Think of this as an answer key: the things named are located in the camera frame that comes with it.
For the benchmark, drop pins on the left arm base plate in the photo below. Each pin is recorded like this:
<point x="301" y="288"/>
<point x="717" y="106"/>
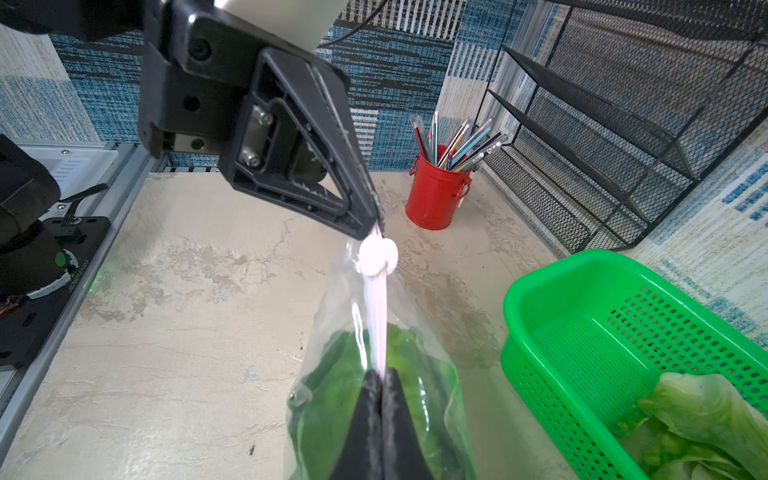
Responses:
<point x="39" y="274"/>

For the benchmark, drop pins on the coloured pencils bundle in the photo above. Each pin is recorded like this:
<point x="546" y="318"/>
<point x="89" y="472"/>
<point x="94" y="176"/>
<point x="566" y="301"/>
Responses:
<point x="465" y="150"/>

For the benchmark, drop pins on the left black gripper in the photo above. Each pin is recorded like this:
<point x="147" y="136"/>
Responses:
<point x="286" y="136"/>

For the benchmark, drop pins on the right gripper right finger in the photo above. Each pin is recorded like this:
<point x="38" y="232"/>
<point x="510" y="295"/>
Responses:
<point x="402" y="455"/>

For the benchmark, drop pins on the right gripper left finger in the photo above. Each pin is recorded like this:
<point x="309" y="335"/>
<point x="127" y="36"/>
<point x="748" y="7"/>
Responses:
<point x="362" y="453"/>

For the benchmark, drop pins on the red pencil cup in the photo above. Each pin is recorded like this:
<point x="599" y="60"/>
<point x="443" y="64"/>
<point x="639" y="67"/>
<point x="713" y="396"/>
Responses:
<point x="435" y="194"/>

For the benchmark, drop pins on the green plastic basket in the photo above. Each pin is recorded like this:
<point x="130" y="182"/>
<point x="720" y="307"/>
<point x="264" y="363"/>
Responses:
<point x="591" y="334"/>

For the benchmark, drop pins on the pink-zip clear bag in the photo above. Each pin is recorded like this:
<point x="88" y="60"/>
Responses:
<point x="364" y="295"/>

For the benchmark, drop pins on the black wire shelf rack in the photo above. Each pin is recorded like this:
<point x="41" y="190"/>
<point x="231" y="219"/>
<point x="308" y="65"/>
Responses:
<point x="627" y="109"/>

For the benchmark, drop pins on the chinese cabbage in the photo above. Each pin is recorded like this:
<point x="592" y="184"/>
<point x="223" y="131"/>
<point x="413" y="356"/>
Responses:
<point x="695" y="427"/>
<point x="321" y="405"/>

